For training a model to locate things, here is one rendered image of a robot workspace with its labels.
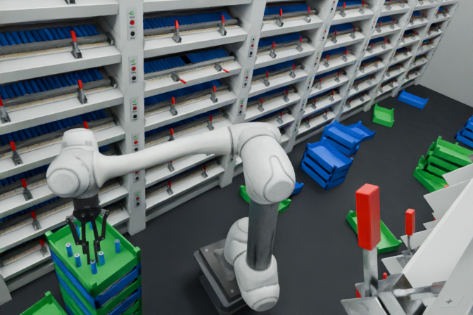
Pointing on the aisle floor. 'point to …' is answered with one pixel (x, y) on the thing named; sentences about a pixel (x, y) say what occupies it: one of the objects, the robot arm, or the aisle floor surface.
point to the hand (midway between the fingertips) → (91, 252)
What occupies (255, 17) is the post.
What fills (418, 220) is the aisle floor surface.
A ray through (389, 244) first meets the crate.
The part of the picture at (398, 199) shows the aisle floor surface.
